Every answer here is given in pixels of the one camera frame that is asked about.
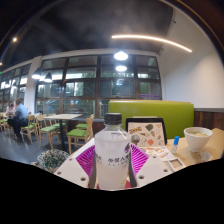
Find light wooden dining table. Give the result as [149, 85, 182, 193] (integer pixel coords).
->
[43, 113, 84, 151]

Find wooden chairs with green seats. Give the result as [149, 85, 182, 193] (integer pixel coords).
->
[0, 113, 96, 154]

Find green upholstered bench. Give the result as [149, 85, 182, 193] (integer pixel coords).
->
[107, 100, 195, 139]

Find small blue-capped white bottle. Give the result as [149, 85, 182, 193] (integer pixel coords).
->
[171, 135, 181, 155]

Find round pendant ceiling lights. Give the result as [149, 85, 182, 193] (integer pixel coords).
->
[31, 49, 129, 84]

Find long linear ceiling light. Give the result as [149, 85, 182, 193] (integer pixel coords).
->
[111, 33, 193, 54]

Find clear black-capped water bottle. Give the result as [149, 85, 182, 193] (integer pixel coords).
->
[94, 112, 132, 191]

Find person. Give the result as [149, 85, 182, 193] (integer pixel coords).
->
[7, 99, 30, 139]
[4, 102, 17, 116]

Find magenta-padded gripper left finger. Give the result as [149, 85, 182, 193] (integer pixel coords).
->
[54, 144, 98, 189]

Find white footed bowl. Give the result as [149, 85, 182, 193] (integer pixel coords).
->
[183, 126, 214, 154]

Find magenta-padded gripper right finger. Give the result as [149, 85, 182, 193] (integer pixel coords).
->
[128, 143, 174, 189]

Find green speckled white mug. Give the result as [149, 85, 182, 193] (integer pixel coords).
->
[31, 148, 70, 174]

